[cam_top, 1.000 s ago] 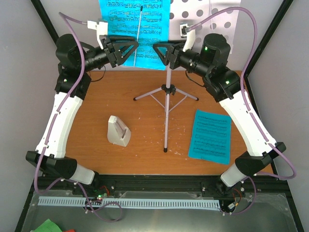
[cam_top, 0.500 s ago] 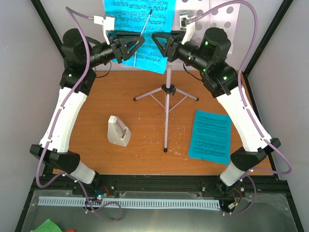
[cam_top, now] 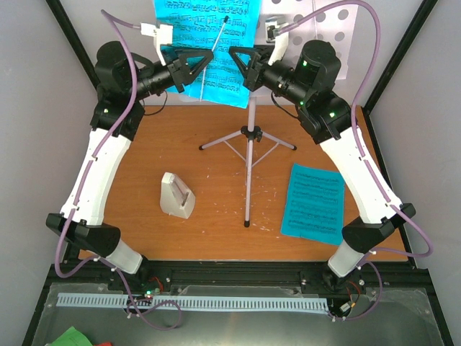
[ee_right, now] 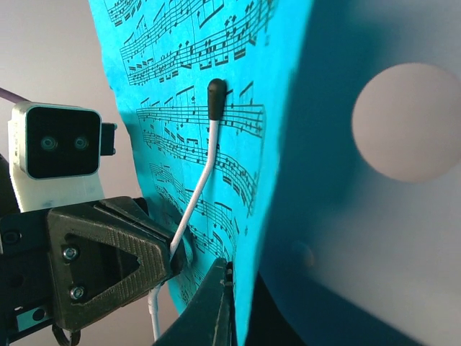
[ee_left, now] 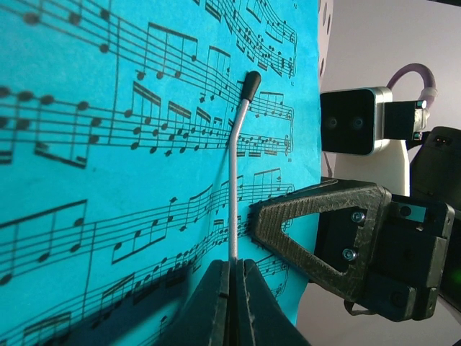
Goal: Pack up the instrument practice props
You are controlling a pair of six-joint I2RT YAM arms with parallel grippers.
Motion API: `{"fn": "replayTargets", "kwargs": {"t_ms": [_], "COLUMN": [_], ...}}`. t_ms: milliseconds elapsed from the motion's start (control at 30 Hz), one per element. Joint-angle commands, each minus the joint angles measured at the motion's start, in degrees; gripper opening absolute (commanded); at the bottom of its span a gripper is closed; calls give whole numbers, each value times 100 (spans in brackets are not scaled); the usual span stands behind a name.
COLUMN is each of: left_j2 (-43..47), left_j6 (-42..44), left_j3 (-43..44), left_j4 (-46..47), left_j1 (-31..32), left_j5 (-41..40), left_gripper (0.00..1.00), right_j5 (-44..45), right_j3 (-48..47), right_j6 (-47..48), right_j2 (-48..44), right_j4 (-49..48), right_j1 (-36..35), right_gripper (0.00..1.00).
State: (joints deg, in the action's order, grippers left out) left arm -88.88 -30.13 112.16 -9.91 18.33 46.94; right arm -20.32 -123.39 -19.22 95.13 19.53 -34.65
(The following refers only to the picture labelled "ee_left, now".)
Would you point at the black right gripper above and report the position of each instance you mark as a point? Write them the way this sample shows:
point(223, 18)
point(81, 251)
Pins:
point(394, 271)

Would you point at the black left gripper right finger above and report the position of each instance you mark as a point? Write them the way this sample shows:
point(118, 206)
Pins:
point(259, 319)

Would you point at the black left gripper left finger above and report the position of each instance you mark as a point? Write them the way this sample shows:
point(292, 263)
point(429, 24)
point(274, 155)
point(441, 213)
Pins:
point(204, 319)

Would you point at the blue sheet music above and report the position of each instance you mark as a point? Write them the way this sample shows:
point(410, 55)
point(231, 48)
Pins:
point(115, 120)

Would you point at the white tripod music stand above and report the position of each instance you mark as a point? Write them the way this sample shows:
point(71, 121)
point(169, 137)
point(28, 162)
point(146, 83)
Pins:
point(277, 126)

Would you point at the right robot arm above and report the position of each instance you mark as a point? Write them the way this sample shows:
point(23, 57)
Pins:
point(382, 253)

